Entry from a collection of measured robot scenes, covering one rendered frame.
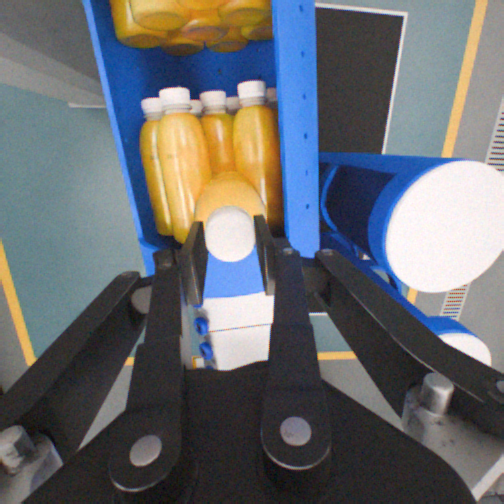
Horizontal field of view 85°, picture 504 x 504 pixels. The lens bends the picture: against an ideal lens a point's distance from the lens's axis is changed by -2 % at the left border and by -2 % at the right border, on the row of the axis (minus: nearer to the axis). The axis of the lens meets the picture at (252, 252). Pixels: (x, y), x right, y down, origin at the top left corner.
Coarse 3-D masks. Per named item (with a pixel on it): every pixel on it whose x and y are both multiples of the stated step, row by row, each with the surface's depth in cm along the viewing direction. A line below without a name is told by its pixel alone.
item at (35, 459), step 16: (16, 432) 6; (0, 448) 6; (16, 448) 6; (32, 448) 6; (48, 448) 6; (16, 464) 6; (32, 464) 6; (48, 464) 6; (0, 480) 6; (16, 480) 6; (32, 480) 6; (0, 496) 5; (16, 496) 5
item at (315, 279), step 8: (280, 240) 17; (288, 240) 17; (280, 248) 16; (304, 264) 14; (312, 264) 14; (304, 272) 14; (312, 272) 14; (320, 272) 13; (304, 280) 14; (312, 280) 14; (320, 280) 14; (328, 280) 14; (312, 288) 14; (320, 288) 14; (328, 288) 14
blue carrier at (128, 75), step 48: (96, 0) 35; (288, 0) 27; (96, 48) 33; (288, 48) 29; (144, 96) 45; (192, 96) 51; (288, 96) 30; (288, 144) 31; (144, 192) 46; (288, 192) 33; (144, 240) 40; (240, 288) 35
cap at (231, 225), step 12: (216, 216) 21; (228, 216) 20; (240, 216) 21; (216, 228) 21; (228, 228) 21; (240, 228) 21; (252, 228) 21; (216, 240) 21; (228, 240) 21; (240, 240) 21; (252, 240) 21; (216, 252) 21; (228, 252) 21; (240, 252) 22
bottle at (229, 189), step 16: (224, 176) 30; (240, 176) 32; (208, 192) 25; (224, 192) 24; (240, 192) 24; (256, 192) 27; (208, 208) 24; (224, 208) 22; (240, 208) 22; (256, 208) 24
